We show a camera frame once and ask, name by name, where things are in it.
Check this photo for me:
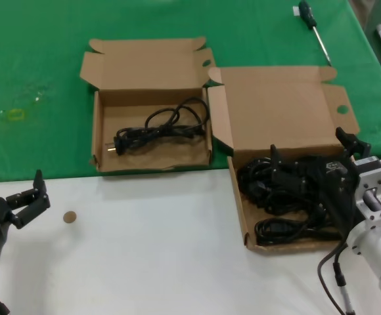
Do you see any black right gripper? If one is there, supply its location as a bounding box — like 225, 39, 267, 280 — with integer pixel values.
271, 126, 371, 239

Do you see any black power cable with plug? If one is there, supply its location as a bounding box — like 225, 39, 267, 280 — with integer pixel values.
104, 97, 210, 156

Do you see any open brown cardboard box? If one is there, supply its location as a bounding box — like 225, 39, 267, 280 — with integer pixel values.
206, 65, 361, 253
79, 35, 217, 173

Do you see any white table cloth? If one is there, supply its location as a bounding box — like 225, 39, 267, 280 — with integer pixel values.
0, 157, 381, 315

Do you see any green table cloth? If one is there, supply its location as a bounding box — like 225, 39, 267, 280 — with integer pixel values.
0, 0, 381, 184

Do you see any black power cable bundle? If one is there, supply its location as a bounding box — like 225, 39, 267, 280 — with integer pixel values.
237, 156, 325, 218

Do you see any black power cable coil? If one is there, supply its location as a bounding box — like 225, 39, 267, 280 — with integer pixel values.
254, 219, 343, 247

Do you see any dark grey arm cable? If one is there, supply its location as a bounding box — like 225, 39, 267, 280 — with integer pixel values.
317, 241, 349, 315

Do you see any arm cable with silver connector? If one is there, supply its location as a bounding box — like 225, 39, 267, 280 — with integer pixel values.
332, 251, 356, 315

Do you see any green handled screwdriver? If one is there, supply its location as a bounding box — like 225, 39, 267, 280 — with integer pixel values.
298, 0, 332, 65

